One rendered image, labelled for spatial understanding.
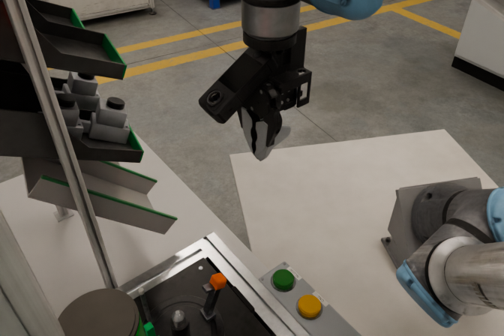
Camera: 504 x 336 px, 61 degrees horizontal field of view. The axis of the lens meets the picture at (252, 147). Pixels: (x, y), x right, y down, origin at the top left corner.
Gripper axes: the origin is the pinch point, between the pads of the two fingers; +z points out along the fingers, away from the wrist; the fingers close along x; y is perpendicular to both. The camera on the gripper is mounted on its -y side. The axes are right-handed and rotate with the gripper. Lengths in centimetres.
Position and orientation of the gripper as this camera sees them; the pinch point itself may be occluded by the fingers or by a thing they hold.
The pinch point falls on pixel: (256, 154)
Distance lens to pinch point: 67.2
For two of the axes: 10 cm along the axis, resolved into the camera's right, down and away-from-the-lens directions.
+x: -6.2, -4.8, 6.2
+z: 0.0, 7.9, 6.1
